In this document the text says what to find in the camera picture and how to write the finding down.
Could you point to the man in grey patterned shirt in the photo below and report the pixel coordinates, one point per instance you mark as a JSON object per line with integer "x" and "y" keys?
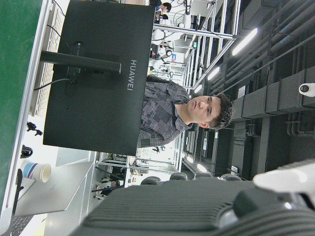
{"x": 160, "y": 110}

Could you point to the grey ventilation duct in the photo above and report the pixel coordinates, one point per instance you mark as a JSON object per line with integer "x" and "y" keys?
{"x": 270, "y": 98}

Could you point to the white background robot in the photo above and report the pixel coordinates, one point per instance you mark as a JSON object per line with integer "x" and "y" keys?
{"x": 167, "y": 35}

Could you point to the white keyboard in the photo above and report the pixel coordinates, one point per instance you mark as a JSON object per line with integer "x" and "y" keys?
{"x": 53, "y": 29}

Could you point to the black monitor stand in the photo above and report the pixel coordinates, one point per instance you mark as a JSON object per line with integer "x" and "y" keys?
{"x": 81, "y": 61}

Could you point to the black Huawei monitor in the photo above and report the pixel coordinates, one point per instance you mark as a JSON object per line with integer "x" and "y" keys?
{"x": 98, "y": 110}

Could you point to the paper cup blue stripes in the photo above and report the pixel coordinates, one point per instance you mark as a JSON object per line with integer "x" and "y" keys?
{"x": 37, "y": 170}

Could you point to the aluminium frame cage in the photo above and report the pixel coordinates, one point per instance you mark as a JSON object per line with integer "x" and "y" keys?
{"x": 216, "y": 34}

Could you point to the ceiling light strip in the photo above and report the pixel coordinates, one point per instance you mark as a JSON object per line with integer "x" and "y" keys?
{"x": 244, "y": 41}
{"x": 213, "y": 73}

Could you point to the white security camera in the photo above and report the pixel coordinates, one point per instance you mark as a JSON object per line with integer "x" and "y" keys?
{"x": 306, "y": 89}

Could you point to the grey laptop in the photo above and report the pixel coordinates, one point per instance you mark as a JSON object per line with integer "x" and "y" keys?
{"x": 61, "y": 186}

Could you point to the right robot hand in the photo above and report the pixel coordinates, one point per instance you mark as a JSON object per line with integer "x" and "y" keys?
{"x": 172, "y": 209}

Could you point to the green conveyor belt aluminium frame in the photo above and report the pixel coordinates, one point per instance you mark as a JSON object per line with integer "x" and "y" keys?
{"x": 14, "y": 73}

